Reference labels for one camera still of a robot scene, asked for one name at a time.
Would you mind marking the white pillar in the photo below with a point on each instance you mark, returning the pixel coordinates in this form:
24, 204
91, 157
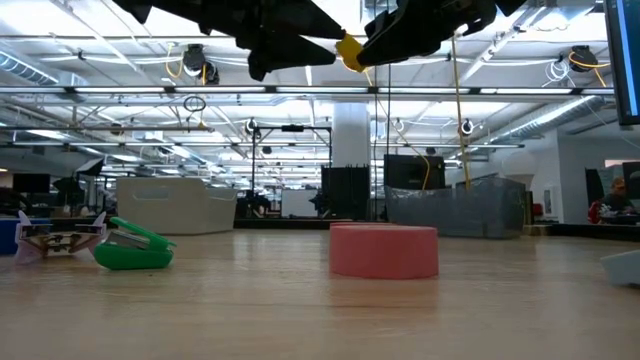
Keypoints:
351, 135

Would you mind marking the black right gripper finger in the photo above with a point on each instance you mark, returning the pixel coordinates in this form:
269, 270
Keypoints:
400, 20
405, 45

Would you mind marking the black rig frame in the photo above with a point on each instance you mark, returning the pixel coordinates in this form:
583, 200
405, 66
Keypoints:
292, 128

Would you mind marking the black screen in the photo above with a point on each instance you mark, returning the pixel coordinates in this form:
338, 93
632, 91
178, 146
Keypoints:
414, 172

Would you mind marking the lilac staple remover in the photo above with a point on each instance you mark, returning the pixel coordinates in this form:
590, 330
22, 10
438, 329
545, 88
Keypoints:
60, 239

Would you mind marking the dark translucent plastic bin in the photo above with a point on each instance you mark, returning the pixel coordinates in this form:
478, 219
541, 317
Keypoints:
450, 210

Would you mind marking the grey-blue staple remover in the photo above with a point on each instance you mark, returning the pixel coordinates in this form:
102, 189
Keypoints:
625, 267

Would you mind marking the dark blue tape roll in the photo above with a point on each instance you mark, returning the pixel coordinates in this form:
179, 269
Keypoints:
7, 240

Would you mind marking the yellow staple remover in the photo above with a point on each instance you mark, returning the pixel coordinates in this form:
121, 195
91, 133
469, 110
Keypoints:
350, 52

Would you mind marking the pink tape roll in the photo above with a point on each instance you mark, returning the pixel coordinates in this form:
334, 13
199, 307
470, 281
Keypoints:
385, 252

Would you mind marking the large computer monitor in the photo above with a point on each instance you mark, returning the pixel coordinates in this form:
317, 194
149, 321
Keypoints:
620, 60

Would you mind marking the red tape roll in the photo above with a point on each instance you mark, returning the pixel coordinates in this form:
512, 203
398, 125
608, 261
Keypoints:
360, 225

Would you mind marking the black cabinet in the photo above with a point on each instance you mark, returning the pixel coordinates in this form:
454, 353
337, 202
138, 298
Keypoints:
345, 192

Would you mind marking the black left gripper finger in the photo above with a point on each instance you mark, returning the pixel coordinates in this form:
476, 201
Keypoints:
290, 52
290, 20

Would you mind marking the light grey plastic bin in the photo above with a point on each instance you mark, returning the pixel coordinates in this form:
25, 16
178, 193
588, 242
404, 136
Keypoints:
170, 205

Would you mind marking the person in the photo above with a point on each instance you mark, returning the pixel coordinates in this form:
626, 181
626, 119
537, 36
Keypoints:
617, 200

